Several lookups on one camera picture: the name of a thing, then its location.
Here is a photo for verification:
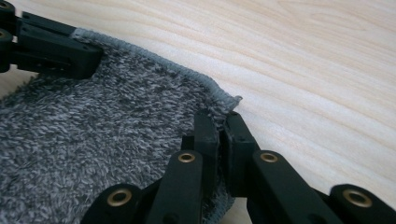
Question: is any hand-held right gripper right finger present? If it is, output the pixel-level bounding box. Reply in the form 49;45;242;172
221;110;262;198

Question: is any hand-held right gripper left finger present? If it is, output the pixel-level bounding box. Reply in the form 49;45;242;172
180;108;220;201

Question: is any grey towel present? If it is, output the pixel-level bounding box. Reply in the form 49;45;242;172
0;27;244;224

